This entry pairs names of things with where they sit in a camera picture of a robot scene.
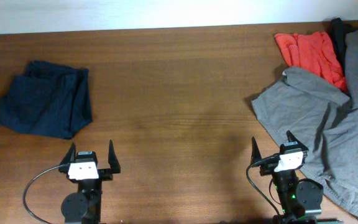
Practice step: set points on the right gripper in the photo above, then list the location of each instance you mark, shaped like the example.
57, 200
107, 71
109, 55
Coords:
266, 168

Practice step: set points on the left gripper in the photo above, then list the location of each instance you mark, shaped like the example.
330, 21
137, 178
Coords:
107, 173

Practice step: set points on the grey shorts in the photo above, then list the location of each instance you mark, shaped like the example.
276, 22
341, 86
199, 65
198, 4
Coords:
324, 119

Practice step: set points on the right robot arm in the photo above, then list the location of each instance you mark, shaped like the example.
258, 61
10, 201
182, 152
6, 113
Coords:
300, 199

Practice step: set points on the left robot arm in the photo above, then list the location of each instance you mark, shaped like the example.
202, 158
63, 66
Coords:
84, 205

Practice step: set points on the folded navy blue garment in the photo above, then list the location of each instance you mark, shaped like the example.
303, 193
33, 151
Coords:
48, 100

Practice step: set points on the red orange garment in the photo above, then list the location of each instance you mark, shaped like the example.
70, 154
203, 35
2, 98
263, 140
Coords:
314, 53

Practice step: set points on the black printed t-shirt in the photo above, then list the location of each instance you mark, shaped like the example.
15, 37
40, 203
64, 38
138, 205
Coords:
337, 32

